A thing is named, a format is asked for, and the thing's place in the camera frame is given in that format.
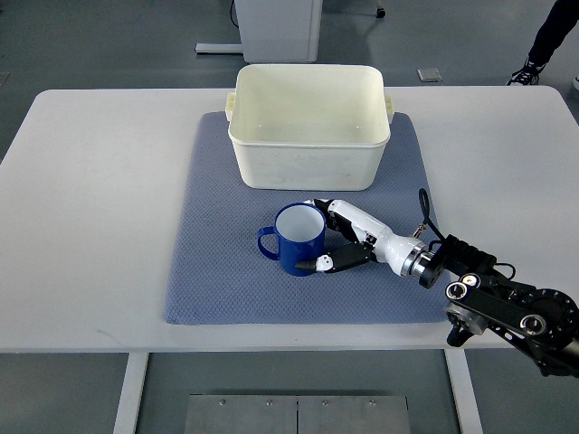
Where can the small grey floor plate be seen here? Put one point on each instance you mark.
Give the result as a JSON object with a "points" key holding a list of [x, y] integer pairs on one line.
{"points": [[429, 75]]}

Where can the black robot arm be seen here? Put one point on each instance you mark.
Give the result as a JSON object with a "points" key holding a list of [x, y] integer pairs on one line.
{"points": [[542, 323]]}

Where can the white table leg left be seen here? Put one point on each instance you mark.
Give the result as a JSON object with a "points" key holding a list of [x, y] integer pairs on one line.
{"points": [[131, 394]]}

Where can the metal floor plate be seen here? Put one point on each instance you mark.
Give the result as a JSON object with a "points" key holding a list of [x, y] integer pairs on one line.
{"points": [[296, 414]]}

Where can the blue textured mat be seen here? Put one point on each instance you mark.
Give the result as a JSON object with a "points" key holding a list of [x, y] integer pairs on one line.
{"points": [[219, 277]]}

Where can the white cabinet base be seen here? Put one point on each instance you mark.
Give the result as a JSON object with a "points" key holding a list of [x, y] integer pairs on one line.
{"points": [[272, 32]]}

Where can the white table leg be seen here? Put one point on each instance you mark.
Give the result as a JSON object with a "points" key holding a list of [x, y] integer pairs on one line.
{"points": [[131, 394], [463, 392]]}

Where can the white plastic box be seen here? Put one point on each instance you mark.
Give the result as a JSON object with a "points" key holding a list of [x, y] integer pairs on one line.
{"points": [[314, 127]]}

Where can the white table leg right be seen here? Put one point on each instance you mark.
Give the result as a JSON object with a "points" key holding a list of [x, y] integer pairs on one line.
{"points": [[463, 392]]}

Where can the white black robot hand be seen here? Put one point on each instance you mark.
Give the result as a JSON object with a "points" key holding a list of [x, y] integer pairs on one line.
{"points": [[369, 239]]}

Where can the black white sneaker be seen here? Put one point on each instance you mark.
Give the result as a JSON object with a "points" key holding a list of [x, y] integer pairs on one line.
{"points": [[527, 75]]}

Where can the person leg dark trousers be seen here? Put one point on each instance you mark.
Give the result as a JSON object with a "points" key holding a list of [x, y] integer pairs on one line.
{"points": [[560, 21]]}

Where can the blue enamel mug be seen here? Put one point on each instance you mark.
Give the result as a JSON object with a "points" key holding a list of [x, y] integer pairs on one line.
{"points": [[299, 229]]}

